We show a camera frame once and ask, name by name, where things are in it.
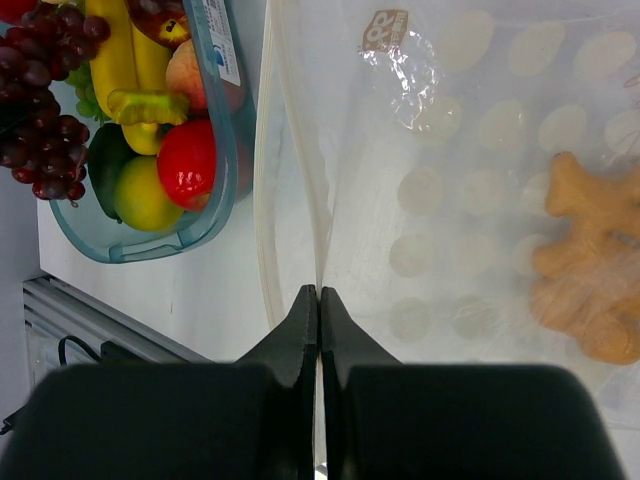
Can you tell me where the peach coloured fruit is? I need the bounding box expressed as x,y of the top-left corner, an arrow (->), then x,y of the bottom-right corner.
165,40 -> 208,115

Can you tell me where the dark red apple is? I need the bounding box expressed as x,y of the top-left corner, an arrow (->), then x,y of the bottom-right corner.
126,0 -> 191,50

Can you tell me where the yellow banana bunch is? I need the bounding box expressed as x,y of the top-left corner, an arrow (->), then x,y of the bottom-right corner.
85,1 -> 190,155

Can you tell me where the dark red grape bunch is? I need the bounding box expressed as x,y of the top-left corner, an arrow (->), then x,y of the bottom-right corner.
1,1 -> 110,203

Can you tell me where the green grape bunch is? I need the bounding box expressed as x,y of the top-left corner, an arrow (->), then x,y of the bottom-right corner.
64,63 -> 111,125

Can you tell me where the dark green avocado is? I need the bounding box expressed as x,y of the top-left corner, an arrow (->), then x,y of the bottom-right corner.
87,123 -> 137,223

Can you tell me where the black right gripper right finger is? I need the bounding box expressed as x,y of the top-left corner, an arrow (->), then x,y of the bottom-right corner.
319,287 -> 624,479

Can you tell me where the aluminium table rail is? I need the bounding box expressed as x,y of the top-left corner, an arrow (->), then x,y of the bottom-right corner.
22,276 -> 206,385

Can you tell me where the bright red apple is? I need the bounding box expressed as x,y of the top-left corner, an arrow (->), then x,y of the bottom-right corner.
157,119 -> 217,212

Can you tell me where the yellow ginger root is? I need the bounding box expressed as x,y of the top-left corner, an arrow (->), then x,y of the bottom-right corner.
530,152 -> 639,365

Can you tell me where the clear dotted zip bag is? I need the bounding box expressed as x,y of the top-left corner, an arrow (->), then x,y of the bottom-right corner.
254,1 -> 639,430

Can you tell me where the teal plastic fruit basket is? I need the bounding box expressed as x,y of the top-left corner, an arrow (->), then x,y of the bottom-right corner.
49,1 -> 256,264

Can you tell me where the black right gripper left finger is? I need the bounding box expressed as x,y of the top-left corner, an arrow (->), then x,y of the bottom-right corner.
1,285 -> 318,479

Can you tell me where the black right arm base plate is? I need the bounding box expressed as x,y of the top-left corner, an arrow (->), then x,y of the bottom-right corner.
57,335 -> 161,366

